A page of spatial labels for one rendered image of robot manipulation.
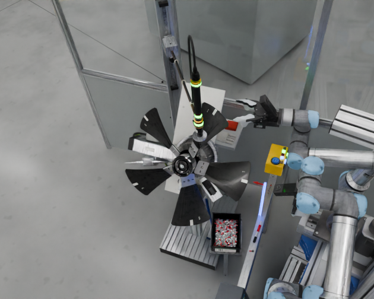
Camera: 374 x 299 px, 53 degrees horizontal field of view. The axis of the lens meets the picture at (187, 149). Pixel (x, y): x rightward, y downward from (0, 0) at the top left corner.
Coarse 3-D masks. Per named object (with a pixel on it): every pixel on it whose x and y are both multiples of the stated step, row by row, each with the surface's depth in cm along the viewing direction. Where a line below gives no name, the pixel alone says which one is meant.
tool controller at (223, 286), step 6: (222, 282) 163; (222, 288) 161; (228, 288) 160; (234, 288) 159; (240, 288) 158; (222, 294) 159; (228, 294) 158; (234, 294) 157; (240, 294) 157; (246, 294) 162
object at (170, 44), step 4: (164, 36) 215; (168, 36) 215; (172, 36) 216; (164, 40) 214; (168, 40) 214; (172, 40) 214; (164, 44) 212; (168, 44) 211; (172, 44) 211; (176, 44) 211; (164, 48) 214; (168, 48) 211; (172, 48) 211; (176, 48) 212; (168, 52) 213; (176, 52) 214; (168, 56) 215
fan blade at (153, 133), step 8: (152, 112) 204; (144, 120) 212; (152, 120) 207; (160, 120) 202; (144, 128) 217; (152, 128) 211; (160, 128) 205; (160, 136) 209; (168, 136) 204; (168, 144) 208
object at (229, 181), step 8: (208, 168) 205; (216, 168) 204; (224, 168) 204; (232, 168) 203; (240, 168) 202; (248, 168) 201; (208, 176) 202; (216, 176) 201; (224, 176) 201; (232, 176) 200; (240, 176) 200; (248, 176) 199; (216, 184) 200; (224, 184) 199; (232, 184) 199; (240, 184) 198; (224, 192) 198; (232, 192) 198; (240, 192) 197
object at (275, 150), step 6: (270, 150) 224; (276, 150) 224; (282, 150) 223; (270, 156) 221; (276, 156) 221; (270, 162) 219; (270, 168) 221; (276, 168) 219; (282, 168) 217; (276, 174) 223
